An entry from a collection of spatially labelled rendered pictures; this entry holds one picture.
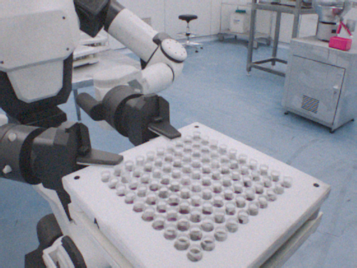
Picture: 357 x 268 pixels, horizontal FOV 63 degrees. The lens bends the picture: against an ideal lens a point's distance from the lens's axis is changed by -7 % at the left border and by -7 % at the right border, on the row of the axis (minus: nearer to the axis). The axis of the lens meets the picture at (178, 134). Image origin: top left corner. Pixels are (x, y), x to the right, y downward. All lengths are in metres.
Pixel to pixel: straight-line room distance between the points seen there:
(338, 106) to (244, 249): 2.66
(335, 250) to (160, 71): 1.41
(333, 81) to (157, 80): 2.27
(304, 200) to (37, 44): 0.66
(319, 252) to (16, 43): 1.64
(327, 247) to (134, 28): 1.48
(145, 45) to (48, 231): 0.87
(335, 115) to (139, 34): 2.32
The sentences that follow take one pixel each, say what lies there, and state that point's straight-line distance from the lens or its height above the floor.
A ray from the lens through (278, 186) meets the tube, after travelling 0.39.
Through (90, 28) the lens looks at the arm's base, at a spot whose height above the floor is 1.14.
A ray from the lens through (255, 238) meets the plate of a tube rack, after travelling 0.32.
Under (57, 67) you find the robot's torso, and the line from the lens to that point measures 0.84.
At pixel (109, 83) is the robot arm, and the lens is 0.64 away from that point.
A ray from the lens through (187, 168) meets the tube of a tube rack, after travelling 0.39.
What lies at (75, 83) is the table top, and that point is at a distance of 1.42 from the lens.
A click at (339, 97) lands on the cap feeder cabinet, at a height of 0.36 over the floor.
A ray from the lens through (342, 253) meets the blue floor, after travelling 1.86.
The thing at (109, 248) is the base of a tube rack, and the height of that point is 1.00.
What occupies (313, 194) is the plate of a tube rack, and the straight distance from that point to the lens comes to 0.40.
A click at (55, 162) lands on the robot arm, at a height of 1.05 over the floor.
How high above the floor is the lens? 1.27
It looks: 28 degrees down
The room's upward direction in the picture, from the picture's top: straight up
